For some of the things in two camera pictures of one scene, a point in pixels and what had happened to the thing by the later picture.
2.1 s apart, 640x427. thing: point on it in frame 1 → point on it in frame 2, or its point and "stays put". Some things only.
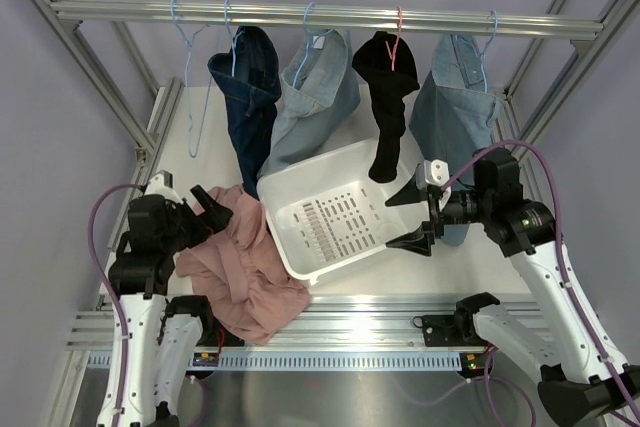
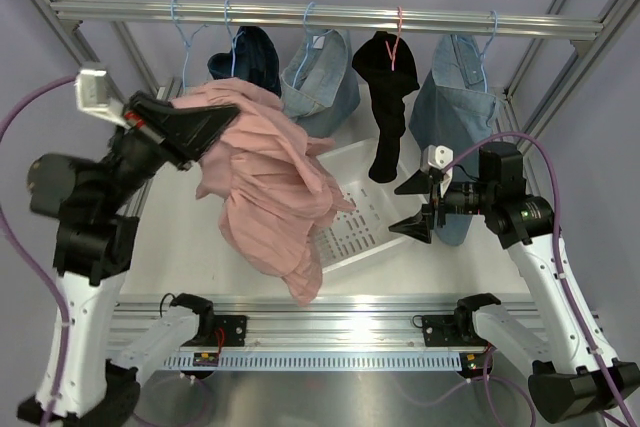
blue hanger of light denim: x=309 y=45 stays put
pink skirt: x=246 y=292 → x=278 y=188
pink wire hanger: x=392 y=56 stays put
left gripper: x=217 y=216 → x=181 y=133
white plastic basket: x=329 y=209 stays put
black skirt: x=387 y=63 stays put
